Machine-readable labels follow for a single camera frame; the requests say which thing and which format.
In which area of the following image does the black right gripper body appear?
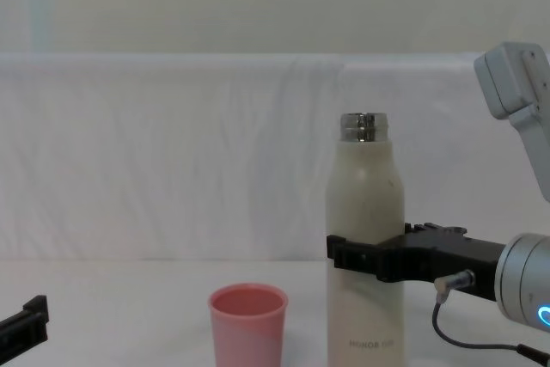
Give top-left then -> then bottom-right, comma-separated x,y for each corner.
424,222 -> 506,300

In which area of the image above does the cream vacuum bottle steel neck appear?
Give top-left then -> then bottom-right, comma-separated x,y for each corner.
325,112 -> 406,367

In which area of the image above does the white table cloth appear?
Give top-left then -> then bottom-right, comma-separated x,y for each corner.
0,258 -> 550,367

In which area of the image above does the pink plastic cup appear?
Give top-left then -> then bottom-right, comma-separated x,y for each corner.
207,283 -> 288,367

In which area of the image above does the white curtain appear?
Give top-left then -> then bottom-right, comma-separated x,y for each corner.
0,52 -> 550,261

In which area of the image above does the thin dark cable silver plug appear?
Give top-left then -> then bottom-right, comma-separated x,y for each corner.
431,270 -> 550,362

